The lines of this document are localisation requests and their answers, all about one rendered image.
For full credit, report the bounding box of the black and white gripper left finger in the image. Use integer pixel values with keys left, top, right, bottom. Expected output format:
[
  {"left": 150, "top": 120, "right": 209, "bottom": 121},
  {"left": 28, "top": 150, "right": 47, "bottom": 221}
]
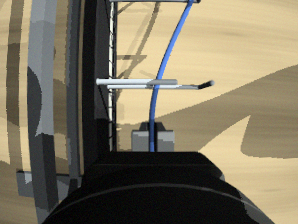
[{"left": 131, "top": 122, "right": 150, "bottom": 152}]

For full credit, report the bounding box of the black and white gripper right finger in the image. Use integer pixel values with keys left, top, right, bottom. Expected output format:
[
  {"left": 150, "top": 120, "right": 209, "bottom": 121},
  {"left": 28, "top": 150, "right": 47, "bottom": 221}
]
[{"left": 154, "top": 122, "right": 175, "bottom": 152}]

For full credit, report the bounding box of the dark blue cable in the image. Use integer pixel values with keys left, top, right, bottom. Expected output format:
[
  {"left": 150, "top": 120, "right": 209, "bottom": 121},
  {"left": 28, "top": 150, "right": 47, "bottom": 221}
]
[{"left": 149, "top": 0, "right": 194, "bottom": 152}]

